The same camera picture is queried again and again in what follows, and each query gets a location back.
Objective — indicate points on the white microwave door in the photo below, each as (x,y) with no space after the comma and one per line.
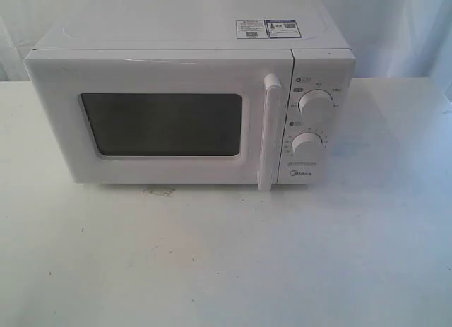
(166,116)

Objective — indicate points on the right blue label sticker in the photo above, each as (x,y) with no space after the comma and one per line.
(282,29)

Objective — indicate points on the upper white control knob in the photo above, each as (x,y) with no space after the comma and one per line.
(316,104)

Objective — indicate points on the left white label sticker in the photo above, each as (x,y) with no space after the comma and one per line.
(251,29)

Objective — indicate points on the white control knob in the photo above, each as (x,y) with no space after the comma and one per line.
(316,104)
(306,143)

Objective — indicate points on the lower white control knob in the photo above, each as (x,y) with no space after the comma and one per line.
(306,143)

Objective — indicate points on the white microwave oven body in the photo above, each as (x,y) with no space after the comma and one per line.
(323,59)

